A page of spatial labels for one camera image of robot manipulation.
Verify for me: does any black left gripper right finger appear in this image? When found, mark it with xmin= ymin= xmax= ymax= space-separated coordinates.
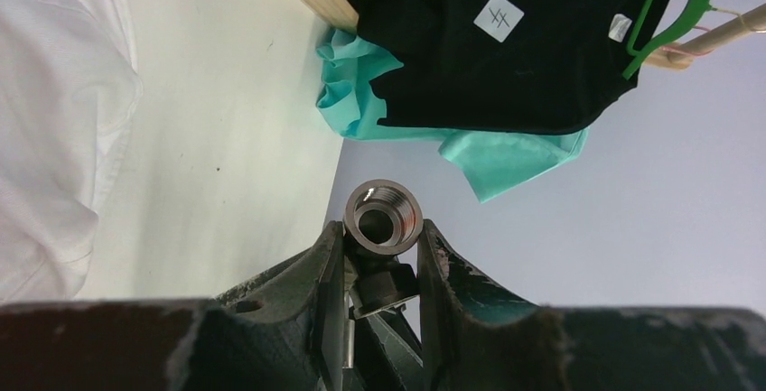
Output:
xmin=417 ymin=220 xmax=765 ymax=390

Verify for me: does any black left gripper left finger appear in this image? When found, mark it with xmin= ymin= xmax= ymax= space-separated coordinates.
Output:
xmin=1 ymin=222 xmax=346 ymax=390

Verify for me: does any silver angle valve fitting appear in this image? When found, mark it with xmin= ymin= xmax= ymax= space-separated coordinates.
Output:
xmin=342 ymin=179 xmax=425 ymax=319

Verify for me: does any teal garment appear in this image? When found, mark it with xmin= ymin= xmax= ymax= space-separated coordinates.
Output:
xmin=316 ymin=30 xmax=589 ymax=202

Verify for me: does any black t-shirt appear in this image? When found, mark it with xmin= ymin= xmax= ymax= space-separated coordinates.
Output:
xmin=347 ymin=0 xmax=688 ymax=135

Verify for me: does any white bucket hat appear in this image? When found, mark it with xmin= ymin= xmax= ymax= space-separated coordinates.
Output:
xmin=1 ymin=0 xmax=143 ymax=303

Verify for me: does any pink hanger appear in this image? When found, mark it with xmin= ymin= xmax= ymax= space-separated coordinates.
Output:
xmin=658 ymin=5 xmax=749 ymax=58

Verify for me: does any green hanger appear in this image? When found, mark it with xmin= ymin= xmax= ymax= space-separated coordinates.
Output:
xmin=621 ymin=0 xmax=715 ymax=81

